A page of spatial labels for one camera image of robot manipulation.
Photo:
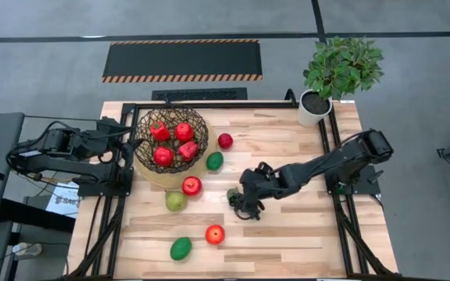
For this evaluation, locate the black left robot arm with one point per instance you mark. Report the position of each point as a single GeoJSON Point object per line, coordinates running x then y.
{"type": "Point", "coordinates": [68, 146]}

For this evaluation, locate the green pear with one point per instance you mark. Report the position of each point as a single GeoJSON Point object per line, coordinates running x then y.
{"type": "Point", "coordinates": [176, 201]}

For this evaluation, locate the round woven placemat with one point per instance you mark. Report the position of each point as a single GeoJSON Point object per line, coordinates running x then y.
{"type": "Point", "coordinates": [178, 180]}

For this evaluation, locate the black clamp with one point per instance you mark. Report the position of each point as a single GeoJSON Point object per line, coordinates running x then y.
{"type": "Point", "coordinates": [290, 95]}

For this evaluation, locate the orange-red tomato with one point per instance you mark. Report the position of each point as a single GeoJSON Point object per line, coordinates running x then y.
{"type": "Point", "coordinates": [215, 234]}

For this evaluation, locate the dark grey side desk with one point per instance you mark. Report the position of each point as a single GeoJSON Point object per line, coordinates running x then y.
{"type": "Point", "coordinates": [2, 132]}

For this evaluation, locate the black grape bunch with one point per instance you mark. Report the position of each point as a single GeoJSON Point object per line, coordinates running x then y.
{"type": "Point", "coordinates": [233, 194]}

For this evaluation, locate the green plant in white pot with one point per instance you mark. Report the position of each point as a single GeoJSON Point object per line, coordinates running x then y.
{"type": "Point", "coordinates": [342, 66]}

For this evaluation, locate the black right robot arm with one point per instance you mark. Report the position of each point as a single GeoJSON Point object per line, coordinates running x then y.
{"type": "Point", "coordinates": [326, 160]}

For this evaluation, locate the black hazard-striped floor mat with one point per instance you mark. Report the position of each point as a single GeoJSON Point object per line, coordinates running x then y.
{"type": "Point", "coordinates": [182, 58]}

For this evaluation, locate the green lime bottom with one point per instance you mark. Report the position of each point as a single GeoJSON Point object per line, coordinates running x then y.
{"type": "Point", "coordinates": [181, 248]}

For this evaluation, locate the green avocado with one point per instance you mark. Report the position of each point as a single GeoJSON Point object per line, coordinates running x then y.
{"type": "Point", "coordinates": [214, 161]}

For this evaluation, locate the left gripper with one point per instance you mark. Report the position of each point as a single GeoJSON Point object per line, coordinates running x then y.
{"type": "Point", "coordinates": [127, 158]}

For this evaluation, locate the white printed paper sheet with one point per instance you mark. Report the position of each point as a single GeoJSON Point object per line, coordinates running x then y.
{"type": "Point", "coordinates": [63, 203]}

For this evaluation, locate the black floor grille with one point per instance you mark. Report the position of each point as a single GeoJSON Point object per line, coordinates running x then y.
{"type": "Point", "coordinates": [199, 94]}

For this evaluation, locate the red bell pepper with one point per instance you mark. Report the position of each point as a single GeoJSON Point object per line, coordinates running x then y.
{"type": "Point", "coordinates": [159, 130]}
{"type": "Point", "coordinates": [188, 151]}

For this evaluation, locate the black aluminium table frame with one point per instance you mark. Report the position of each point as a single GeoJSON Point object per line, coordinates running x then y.
{"type": "Point", "coordinates": [248, 105]}

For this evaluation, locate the small dark red apple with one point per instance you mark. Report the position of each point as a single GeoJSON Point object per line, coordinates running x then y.
{"type": "Point", "coordinates": [225, 141]}

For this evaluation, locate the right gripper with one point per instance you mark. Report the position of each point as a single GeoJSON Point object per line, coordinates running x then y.
{"type": "Point", "coordinates": [264, 181]}

